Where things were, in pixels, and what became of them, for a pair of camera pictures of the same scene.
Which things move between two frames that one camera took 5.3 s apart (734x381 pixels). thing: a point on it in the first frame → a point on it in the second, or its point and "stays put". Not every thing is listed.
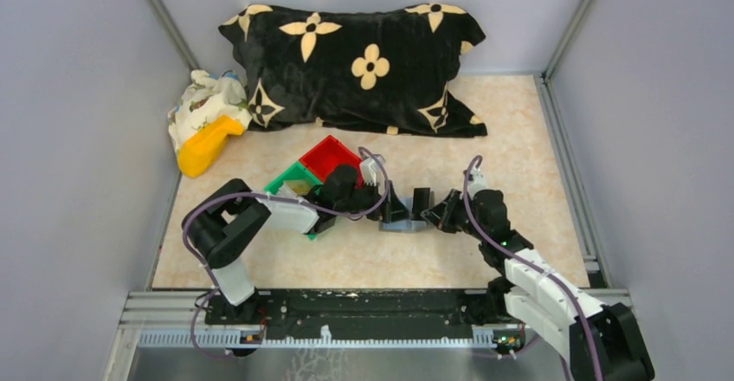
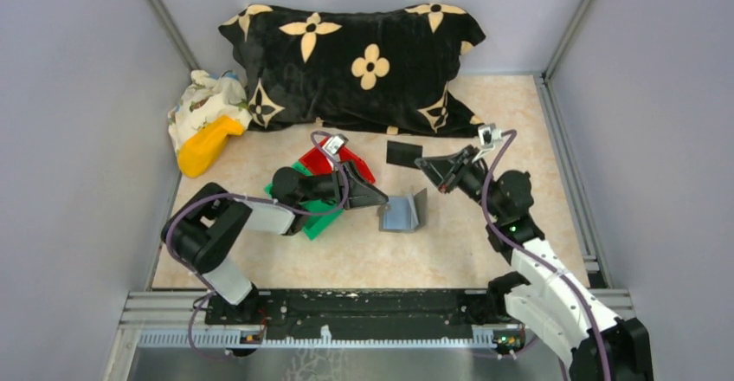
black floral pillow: (357, 69) stays put
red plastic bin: (329, 152) stays put
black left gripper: (394, 210) → (363, 194)
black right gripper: (441, 215) → (443, 168)
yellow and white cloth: (212, 108) stays put
